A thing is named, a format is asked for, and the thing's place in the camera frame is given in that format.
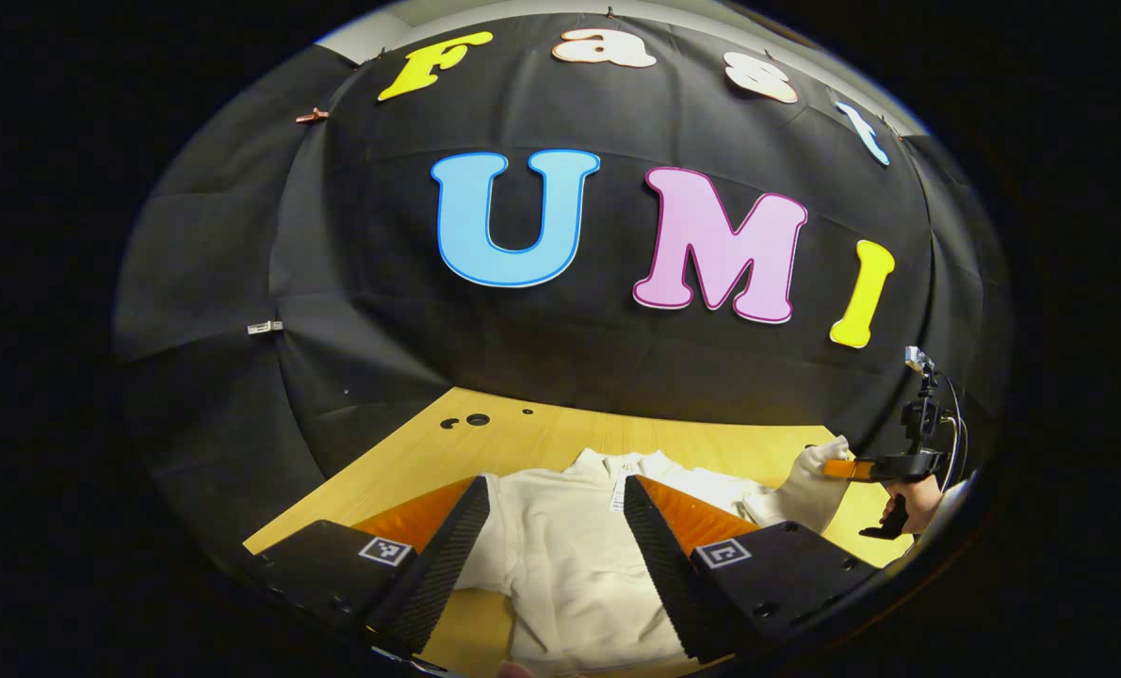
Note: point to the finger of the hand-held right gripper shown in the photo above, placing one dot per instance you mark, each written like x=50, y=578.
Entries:
x=848, y=468

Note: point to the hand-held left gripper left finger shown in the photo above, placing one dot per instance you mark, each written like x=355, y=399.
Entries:
x=438, y=574

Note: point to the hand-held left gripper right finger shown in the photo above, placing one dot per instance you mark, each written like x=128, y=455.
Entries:
x=664, y=574

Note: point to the white sweatshirt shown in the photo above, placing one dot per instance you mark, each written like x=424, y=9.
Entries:
x=570, y=565

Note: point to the black backdrop cloth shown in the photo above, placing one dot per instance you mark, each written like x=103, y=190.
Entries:
x=381, y=282

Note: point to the small white clip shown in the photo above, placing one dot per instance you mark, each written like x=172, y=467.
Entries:
x=264, y=327

